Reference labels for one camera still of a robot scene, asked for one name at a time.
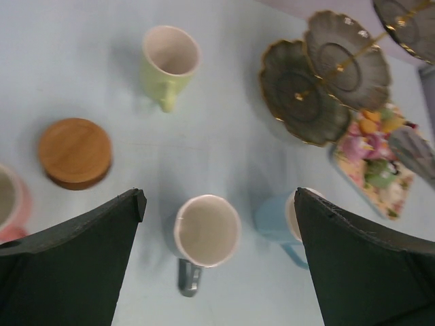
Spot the orange macaron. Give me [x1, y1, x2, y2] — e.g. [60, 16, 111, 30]
[361, 109, 381, 124]
[358, 120, 378, 134]

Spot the white cupcake pastry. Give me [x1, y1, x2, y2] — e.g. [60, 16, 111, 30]
[381, 183, 405, 205]

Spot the blue mug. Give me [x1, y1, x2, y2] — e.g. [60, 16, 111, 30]
[253, 189, 309, 270]

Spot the green mug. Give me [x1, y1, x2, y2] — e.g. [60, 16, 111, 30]
[141, 25, 201, 113]

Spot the floral rectangular tray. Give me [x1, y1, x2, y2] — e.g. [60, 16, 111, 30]
[331, 102, 418, 220]

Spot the grey mug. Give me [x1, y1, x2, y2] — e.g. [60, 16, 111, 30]
[166, 194, 241, 297]

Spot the pink mug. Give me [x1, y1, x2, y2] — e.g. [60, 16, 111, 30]
[1, 164, 32, 243]

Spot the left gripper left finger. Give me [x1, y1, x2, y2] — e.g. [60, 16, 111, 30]
[1, 189, 147, 325]

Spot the three-tier dark cake stand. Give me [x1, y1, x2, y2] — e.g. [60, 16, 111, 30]
[258, 0, 435, 147]

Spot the green cupcake pastry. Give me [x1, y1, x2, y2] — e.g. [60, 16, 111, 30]
[364, 159, 400, 189]

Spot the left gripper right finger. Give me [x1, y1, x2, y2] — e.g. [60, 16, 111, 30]
[294, 188, 434, 325]

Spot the wooden coaster stack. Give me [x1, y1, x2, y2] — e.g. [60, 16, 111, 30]
[37, 117, 113, 191]

